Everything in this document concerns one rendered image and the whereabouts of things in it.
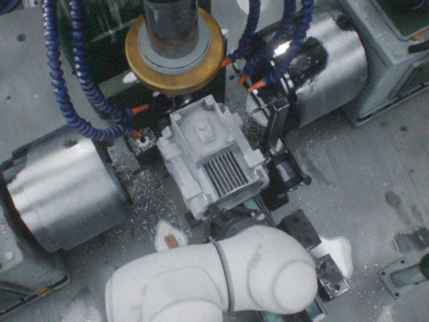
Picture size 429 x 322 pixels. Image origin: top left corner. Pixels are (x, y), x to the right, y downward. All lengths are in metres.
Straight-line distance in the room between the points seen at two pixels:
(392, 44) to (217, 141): 0.44
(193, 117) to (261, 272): 0.52
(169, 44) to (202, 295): 0.42
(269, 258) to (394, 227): 0.80
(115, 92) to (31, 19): 0.63
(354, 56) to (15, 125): 0.94
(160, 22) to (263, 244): 0.37
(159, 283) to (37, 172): 0.48
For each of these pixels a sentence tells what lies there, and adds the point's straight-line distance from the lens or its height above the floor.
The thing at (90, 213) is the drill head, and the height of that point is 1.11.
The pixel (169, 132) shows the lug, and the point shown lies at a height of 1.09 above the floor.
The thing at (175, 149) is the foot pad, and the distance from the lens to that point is 1.16.
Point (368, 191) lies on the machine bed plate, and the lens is 1.47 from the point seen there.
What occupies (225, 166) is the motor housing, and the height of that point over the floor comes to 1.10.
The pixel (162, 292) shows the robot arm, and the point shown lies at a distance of 0.70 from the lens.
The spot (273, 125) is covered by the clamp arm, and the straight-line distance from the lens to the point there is 1.07.
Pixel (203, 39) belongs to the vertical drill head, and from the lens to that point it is 0.95.
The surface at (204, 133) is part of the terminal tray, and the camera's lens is 1.12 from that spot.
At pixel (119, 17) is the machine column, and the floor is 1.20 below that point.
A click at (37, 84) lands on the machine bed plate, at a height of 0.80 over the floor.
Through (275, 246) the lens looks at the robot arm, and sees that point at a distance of 0.72.
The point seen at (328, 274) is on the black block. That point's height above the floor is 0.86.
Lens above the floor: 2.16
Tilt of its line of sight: 71 degrees down
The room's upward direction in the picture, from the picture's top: straight up
